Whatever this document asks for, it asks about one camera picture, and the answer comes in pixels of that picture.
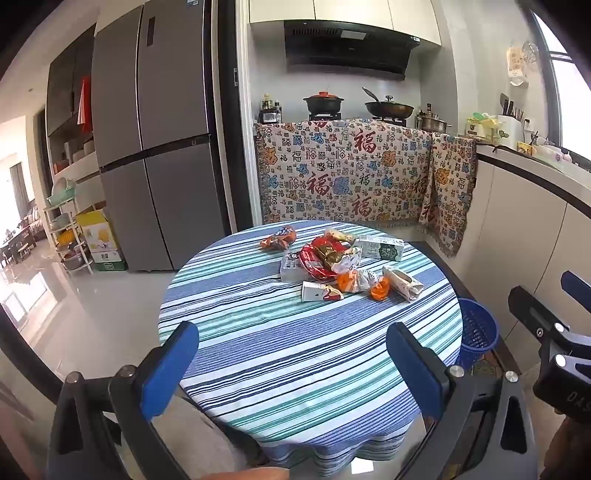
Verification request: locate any wooden dining furniture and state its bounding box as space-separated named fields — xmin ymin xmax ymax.
xmin=0 ymin=227 xmax=38 ymax=268

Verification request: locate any yellow cardboard box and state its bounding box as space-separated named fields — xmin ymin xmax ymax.
xmin=76 ymin=210 xmax=127 ymax=272

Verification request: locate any black range hood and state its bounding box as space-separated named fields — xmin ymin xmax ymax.
xmin=283 ymin=20 xmax=415 ymax=81

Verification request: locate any window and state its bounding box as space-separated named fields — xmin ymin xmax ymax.
xmin=531 ymin=9 xmax=591 ymax=158

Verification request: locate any orange snack wrapper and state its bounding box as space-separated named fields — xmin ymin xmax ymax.
xmin=259 ymin=227 xmax=298 ymax=251

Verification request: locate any white paper packet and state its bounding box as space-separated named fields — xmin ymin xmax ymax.
xmin=382 ymin=266 xmax=424 ymax=303

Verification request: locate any gas stove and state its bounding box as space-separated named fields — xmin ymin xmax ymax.
xmin=308 ymin=111 xmax=408 ymax=128

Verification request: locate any white storage rack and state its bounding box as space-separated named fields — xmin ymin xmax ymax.
xmin=44 ymin=178 xmax=95 ymax=275

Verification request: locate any white carton black print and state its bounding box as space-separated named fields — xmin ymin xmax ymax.
xmin=280 ymin=251 xmax=305 ymax=282

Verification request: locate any stainless steel pot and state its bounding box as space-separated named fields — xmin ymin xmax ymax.
xmin=416 ymin=107 xmax=453 ymax=132

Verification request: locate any black clay pot red lid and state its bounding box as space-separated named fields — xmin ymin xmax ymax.
xmin=303 ymin=91 xmax=345 ymax=114

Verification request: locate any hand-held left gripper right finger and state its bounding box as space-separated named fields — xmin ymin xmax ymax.
xmin=385 ymin=322 xmax=541 ymax=480

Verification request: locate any white carton red print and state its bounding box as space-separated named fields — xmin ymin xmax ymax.
xmin=301 ymin=280 xmax=345 ymax=303

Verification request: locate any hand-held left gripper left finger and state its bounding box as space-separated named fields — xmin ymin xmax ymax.
xmin=46 ymin=320 xmax=204 ymax=480

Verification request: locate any white utensil holder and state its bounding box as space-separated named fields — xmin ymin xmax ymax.
xmin=496 ymin=93 xmax=527 ymax=148

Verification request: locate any green white milk carton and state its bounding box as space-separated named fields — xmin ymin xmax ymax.
xmin=359 ymin=234 xmax=404 ymax=262

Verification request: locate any red hanging cloth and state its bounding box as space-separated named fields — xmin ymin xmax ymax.
xmin=76 ymin=76 xmax=93 ymax=134

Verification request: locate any wok with glass lid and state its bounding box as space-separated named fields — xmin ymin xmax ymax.
xmin=362 ymin=87 xmax=415 ymax=120

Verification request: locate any white kitchen counter cabinet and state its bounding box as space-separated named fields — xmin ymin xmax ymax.
xmin=475 ymin=143 xmax=591 ymax=365

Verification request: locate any large printed cloth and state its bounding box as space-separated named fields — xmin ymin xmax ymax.
xmin=254 ymin=117 xmax=435 ymax=234

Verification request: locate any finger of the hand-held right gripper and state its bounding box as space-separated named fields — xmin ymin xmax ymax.
xmin=560 ymin=271 xmax=591 ymax=301
xmin=508 ymin=286 xmax=573 ymax=344

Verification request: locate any person's left hand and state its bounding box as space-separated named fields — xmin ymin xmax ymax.
xmin=213 ymin=466 xmax=291 ymax=480

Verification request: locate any condiment bottles rack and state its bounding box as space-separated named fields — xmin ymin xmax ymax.
xmin=259 ymin=95 xmax=283 ymax=124

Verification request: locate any dark wall shelf unit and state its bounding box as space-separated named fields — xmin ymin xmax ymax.
xmin=46 ymin=34 xmax=105 ymax=208

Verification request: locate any floral dish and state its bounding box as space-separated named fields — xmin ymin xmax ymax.
xmin=536 ymin=143 xmax=573 ymax=165

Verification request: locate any narrow printed cloth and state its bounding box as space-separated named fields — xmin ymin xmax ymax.
xmin=418 ymin=131 xmax=477 ymax=258

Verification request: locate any blue plastic mesh wastebasket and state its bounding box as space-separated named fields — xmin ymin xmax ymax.
xmin=457 ymin=298 xmax=500 ymax=372

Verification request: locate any red snack bag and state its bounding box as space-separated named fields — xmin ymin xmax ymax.
xmin=298 ymin=236 xmax=345 ymax=280

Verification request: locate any clear yellowish bread wrapper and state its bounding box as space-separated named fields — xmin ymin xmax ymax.
xmin=323 ymin=227 xmax=358 ymax=245

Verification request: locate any cream wall-mounted holder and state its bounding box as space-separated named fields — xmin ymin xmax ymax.
xmin=505 ymin=41 xmax=539 ymax=88

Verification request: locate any grey multi-door refrigerator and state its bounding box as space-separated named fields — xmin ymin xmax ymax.
xmin=91 ymin=0 xmax=232 ymax=273

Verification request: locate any green yellow plastic container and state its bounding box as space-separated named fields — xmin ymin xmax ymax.
xmin=464 ymin=111 xmax=502 ymax=141

